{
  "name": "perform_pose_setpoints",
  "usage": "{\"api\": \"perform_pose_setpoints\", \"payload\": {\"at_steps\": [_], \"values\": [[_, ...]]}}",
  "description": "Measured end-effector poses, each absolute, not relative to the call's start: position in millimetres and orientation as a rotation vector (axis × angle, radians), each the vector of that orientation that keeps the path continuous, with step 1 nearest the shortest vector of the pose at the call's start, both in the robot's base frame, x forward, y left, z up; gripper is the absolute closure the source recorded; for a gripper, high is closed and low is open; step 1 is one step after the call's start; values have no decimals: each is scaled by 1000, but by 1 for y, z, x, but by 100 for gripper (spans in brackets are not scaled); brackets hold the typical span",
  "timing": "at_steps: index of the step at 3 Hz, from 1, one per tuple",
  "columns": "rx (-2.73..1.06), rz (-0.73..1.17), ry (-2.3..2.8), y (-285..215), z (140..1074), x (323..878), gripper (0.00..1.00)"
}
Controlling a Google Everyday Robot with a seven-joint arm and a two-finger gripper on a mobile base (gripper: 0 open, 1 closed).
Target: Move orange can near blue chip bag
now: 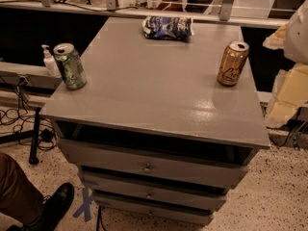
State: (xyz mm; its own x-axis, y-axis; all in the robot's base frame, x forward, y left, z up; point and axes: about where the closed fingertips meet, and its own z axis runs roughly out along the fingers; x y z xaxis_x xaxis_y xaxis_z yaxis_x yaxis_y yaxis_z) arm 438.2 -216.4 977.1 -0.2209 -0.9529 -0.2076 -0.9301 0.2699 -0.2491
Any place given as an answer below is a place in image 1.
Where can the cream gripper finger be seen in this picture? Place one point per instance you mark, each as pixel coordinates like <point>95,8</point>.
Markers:
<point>289,93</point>
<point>277,39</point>

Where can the orange soda can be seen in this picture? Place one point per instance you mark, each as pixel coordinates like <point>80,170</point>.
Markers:
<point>232,63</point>

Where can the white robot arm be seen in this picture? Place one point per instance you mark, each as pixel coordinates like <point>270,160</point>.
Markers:
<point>296,37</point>

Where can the blue chip bag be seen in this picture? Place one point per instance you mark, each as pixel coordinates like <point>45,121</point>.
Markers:
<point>175,28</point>

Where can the green soda can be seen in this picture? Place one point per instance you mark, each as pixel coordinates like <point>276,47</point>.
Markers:
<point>70,66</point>

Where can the top grey drawer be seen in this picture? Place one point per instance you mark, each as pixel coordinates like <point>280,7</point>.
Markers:
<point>151,164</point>

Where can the grey drawer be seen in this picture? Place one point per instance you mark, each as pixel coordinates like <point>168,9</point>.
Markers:
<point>109,184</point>
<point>151,164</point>
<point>153,208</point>

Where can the grey drawer cabinet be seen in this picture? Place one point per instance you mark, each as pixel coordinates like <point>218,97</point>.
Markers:
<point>162,96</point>

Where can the bottom grey drawer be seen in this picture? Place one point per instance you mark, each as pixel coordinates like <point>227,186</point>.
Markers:
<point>153,208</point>

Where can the middle grey drawer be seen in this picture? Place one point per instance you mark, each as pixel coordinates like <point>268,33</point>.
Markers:
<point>109,184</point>

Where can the white pump bottle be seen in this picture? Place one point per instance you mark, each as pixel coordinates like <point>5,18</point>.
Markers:
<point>50,62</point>

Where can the blue tape cross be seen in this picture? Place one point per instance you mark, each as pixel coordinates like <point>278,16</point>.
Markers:
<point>86,209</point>

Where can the black shoe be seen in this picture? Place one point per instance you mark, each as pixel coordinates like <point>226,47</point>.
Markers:
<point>54,209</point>

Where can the black stand leg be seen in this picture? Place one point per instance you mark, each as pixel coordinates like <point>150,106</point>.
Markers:
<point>31,134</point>

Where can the brown trouser leg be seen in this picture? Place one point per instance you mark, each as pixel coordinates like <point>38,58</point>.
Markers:
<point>19,198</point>

